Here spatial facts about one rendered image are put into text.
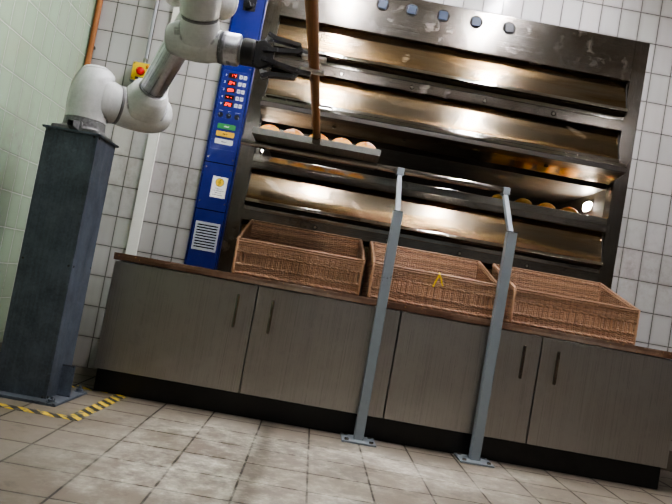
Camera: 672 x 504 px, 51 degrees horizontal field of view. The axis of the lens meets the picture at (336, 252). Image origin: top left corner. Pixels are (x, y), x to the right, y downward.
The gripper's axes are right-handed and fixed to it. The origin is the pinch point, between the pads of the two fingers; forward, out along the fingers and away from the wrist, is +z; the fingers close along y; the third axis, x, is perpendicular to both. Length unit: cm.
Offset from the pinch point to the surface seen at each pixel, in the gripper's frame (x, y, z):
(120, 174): -152, 24, -93
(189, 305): -98, 78, -38
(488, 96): -153, -49, 79
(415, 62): -153, -59, 40
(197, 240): -149, 49, -49
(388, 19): -153, -78, 23
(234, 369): -98, 100, -15
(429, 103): -156, -40, 51
